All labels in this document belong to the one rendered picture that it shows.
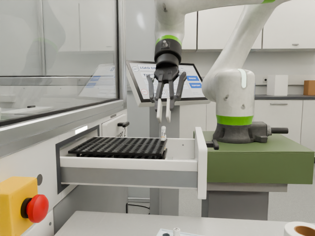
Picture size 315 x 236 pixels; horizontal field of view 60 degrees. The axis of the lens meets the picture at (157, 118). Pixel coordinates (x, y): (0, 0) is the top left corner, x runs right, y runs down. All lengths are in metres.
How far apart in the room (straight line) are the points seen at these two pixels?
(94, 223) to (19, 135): 0.25
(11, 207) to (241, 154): 0.63
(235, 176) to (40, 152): 0.56
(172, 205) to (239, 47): 1.14
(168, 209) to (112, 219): 1.24
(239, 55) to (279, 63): 3.51
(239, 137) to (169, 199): 1.00
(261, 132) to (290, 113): 2.96
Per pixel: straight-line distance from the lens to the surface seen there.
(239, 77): 0.94
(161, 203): 1.82
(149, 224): 0.63
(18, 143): 0.51
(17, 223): 0.45
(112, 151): 0.65
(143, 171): 0.60
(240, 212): 1.00
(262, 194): 1.00
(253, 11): 1.19
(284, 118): 3.93
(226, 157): 0.85
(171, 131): 1.73
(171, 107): 0.80
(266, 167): 0.89
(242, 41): 1.15
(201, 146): 0.57
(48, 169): 0.61
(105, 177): 0.62
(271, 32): 4.25
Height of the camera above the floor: 1.06
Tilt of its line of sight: 7 degrees down
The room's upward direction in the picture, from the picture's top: straight up
